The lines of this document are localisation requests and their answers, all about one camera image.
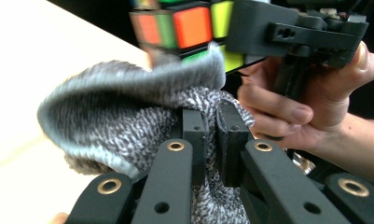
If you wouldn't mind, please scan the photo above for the grey knitted cloth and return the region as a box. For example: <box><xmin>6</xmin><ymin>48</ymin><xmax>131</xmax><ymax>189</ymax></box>
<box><xmin>36</xmin><ymin>43</ymin><xmax>256</xmax><ymax>224</ymax></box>

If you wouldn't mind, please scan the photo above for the multicoloured puzzle cube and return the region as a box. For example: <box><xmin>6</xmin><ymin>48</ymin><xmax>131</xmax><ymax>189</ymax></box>
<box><xmin>128</xmin><ymin>0</ymin><xmax>267</xmax><ymax>74</ymax></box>

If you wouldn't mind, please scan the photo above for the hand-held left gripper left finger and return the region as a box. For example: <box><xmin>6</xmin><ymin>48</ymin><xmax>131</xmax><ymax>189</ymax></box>
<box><xmin>181</xmin><ymin>106</ymin><xmax>208</xmax><ymax>188</ymax></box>

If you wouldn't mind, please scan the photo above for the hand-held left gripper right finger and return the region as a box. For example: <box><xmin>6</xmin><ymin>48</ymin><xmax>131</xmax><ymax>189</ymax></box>
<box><xmin>216</xmin><ymin>100</ymin><xmax>252</xmax><ymax>189</ymax></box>

